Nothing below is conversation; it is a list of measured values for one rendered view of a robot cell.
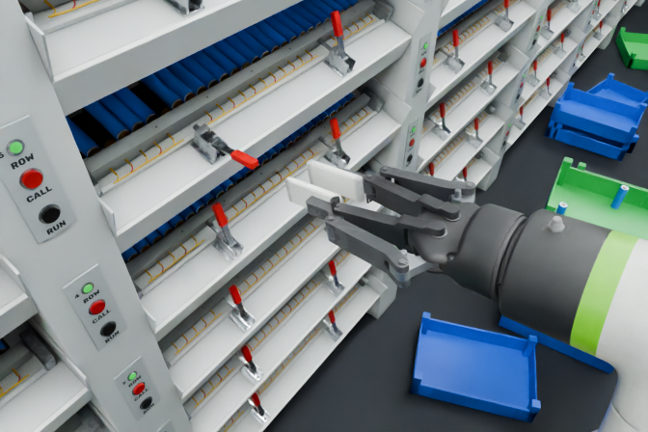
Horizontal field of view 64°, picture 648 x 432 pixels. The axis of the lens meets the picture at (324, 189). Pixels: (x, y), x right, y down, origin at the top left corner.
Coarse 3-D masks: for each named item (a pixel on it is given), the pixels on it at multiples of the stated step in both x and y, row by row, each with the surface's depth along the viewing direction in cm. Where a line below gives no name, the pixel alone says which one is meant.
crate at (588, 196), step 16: (560, 176) 130; (576, 176) 129; (592, 176) 127; (560, 192) 129; (576, 192) 129; (592, 192) 129; (608, 192) 127; (640, 192) 123; (576, 208) 125; (592, 208) 125; (608, 208) 125; (624, 208) 125; (640, 208) 125; (608, 224) 121; (624, 224) 121; (640, 224) 121
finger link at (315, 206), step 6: (312, 198) 51; (312, 204) 50; (318, 204) 50; (324, 204) 50; (330, 204) 50; (312, 210) 51; (318, 210) 50; (324, 210) 50; (330, 210) 49; (318, 216) 51; (324, 216) 50; (342, 216) 49; (330, 228) 47; (330, 234) 48
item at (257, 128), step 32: (384, 0) 89; (352, 32) 86; (384, 32) 88; (288, 64) 77; (320, 64) 79; (384, 64) 88; (288, 96) 74; (320, 96) 75; (192, 128) 66; (224, 128) 67; (256, 128) 69; (288, 128) 73; (192, 160) 63; (224, 160) 64; (96, 192) 56; (128, 192) 58; (160, 192) 59; (192, 192) 62; (128, 224) 56; (160, 224) 62
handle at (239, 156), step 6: (216, 138) 62; (216, 144) 63; (222, 144) 63; (222, 150) 62; (228, 150) 62; (234, 150) 61; (240, 150) 61; (234, 156) 60; (240, 156) 60; (246, 156) 60; (240, 162) 60; (246, 162) 60; (252, 162) 59; (252, 168) 60
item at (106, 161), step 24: (288, 48) 76; (312, 48) 80; (240, 72) 70; (264, 72) 73; (216, 96) 67; (168, 120) 63; (192, 120) 65; (120, 144) 59; (144, 144) 60; (96, 168) 56
